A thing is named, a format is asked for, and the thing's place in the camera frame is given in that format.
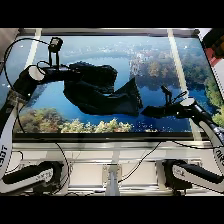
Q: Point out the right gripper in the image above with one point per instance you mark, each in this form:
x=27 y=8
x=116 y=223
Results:
x=163 y=111

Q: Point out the dark blue jeans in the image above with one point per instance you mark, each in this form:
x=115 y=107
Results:
x=100 y=100

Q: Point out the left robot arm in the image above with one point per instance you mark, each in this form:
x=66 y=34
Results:
x=23 y=83

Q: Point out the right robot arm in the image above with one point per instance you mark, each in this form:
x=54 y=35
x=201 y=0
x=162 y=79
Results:
x=195 y=111

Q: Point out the silver frame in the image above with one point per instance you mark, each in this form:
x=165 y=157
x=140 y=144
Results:
x=113 y=146

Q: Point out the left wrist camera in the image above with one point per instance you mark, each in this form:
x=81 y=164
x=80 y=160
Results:
x=55 y=43

